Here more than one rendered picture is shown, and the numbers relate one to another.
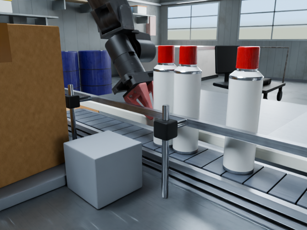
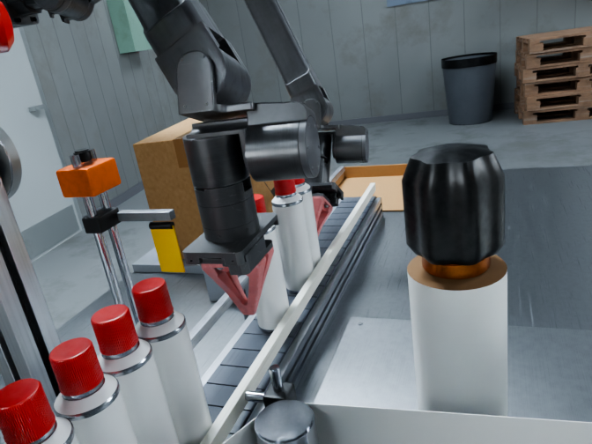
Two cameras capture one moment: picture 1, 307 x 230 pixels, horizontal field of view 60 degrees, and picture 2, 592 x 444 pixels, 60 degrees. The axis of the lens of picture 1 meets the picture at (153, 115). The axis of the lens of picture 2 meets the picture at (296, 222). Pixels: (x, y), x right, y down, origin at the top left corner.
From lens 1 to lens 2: 85 cm
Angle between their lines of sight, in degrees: 65
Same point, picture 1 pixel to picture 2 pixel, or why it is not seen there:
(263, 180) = (256, 342)
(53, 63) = not seen: hidden behind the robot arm
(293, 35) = not seen: outside the picture
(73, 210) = (204, 293)
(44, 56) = not seen: hidden behind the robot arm
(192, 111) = (282, 247)
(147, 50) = (347, 151)
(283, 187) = (246, 354)
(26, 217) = (188, 284)
